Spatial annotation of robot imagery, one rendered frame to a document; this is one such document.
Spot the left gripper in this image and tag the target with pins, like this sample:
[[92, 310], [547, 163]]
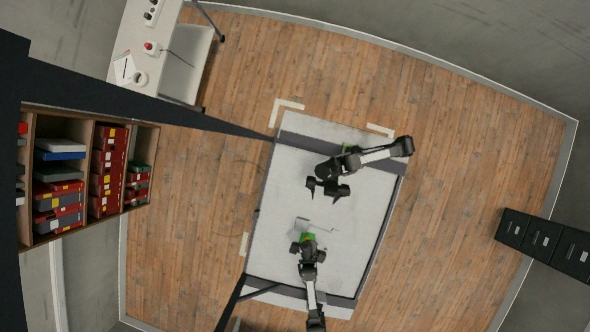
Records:
[[311, 182]]

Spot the green square plate with round peg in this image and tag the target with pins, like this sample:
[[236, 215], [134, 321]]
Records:
[[312, 236]]

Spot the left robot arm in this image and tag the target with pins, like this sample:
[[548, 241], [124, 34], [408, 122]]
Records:
[[353, 162]]

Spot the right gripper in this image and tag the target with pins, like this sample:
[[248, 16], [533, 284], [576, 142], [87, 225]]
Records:
[[320, 256]]

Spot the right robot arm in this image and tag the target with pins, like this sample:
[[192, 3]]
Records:
[[309, 278]]

